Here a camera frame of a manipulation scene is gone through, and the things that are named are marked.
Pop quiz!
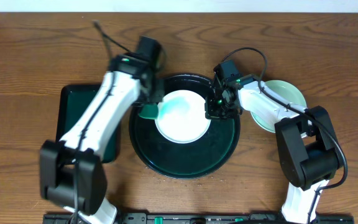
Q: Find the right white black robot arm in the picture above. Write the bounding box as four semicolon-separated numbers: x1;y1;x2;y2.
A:
205;78;347;223

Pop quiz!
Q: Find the black rectangular water tray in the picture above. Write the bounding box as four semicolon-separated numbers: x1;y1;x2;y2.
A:
55;84;121;163

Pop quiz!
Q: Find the white plate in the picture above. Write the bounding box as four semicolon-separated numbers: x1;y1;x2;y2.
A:
155;90;211;144

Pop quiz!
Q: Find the mint green plate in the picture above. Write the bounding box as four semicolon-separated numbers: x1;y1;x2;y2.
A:
251;80;307;133

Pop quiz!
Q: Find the green yellow scrub sponge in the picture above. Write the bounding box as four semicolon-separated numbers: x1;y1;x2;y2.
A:
138;103;158;120

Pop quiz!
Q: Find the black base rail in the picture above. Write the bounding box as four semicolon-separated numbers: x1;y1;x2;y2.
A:
42;213;354;224

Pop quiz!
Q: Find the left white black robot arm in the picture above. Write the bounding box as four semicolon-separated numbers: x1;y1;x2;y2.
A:
39;53;163;223

